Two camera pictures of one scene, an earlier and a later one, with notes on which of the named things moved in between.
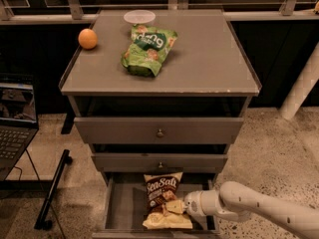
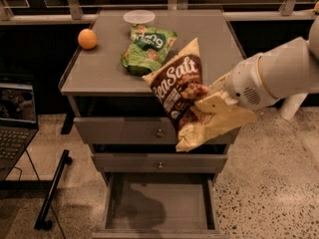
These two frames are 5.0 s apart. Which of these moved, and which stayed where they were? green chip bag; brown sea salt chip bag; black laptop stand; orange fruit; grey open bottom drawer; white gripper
Moved: brown sea salt chip bag; white gripper
Stayed: orange fruit; black laptop stand; grey open bottom drawer; green chip bag
